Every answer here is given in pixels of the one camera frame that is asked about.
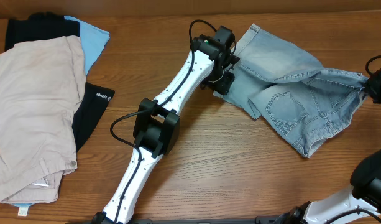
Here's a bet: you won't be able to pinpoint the light blue folded garment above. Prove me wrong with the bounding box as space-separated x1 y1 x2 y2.
64 16 110 75

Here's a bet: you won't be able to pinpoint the black folded garment top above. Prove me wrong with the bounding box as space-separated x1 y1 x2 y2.
4 12 80 51

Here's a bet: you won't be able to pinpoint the light blue denim shorts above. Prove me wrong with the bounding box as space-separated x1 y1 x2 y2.
214 24 367 158

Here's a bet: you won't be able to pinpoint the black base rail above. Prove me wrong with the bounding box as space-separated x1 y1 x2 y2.
65 215 303 224

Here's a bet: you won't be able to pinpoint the beige folded shorts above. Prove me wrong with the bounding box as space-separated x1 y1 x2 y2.
0 35 86 204

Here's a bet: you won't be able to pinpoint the black garment with white logo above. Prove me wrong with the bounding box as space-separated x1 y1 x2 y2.
72 82 115 152

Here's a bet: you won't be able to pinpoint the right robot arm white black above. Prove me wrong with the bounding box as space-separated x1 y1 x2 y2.
274 149 381 224

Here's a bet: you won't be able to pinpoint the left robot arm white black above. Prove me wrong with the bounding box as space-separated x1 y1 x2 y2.
92 35 238 223

